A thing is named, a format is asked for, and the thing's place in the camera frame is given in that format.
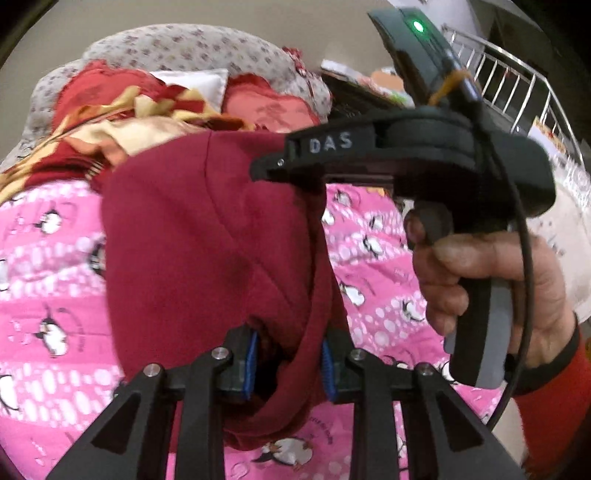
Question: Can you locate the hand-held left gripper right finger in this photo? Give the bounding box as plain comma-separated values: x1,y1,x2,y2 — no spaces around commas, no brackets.
321,330,527,480

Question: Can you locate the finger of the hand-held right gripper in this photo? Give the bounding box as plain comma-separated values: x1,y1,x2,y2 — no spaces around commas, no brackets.
249,150,326,188

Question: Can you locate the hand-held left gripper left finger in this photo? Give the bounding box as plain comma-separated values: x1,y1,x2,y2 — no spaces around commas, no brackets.
46,329,259,480

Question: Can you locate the maroon garment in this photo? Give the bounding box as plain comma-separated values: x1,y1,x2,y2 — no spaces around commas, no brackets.
99,129,352,455

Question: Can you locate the person's right forearm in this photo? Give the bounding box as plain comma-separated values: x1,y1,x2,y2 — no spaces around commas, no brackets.
505,314,591,467

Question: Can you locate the person's right hand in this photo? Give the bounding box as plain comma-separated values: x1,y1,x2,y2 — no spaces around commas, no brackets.
404,217,580,370

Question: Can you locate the red pillow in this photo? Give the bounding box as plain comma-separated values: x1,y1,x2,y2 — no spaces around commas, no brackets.
224,74,321,134
58,60,160,109

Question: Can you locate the pile of assorted packets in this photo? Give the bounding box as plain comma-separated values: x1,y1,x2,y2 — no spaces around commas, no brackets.
323,65,416,107

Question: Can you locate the dark cabinet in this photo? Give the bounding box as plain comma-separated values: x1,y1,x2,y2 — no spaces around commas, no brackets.
321,69,416,123

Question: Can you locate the metal railing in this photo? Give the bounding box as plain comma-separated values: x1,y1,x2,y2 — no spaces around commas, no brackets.
441,23,591,171

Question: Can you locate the white pillow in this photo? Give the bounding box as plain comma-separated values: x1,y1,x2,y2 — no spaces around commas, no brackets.
150,68,230,114

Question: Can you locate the white printed cloth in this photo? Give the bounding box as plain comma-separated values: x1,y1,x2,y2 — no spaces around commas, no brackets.
526,124,591,324

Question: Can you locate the red and gold blanket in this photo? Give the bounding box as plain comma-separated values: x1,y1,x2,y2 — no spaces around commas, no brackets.
0,85,257,204

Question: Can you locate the pink penguin print blanket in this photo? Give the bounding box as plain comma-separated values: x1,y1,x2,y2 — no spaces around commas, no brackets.
0,178,513,480

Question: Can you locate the black cable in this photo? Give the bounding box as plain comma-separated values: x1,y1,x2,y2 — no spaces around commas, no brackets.
475,115,539,430

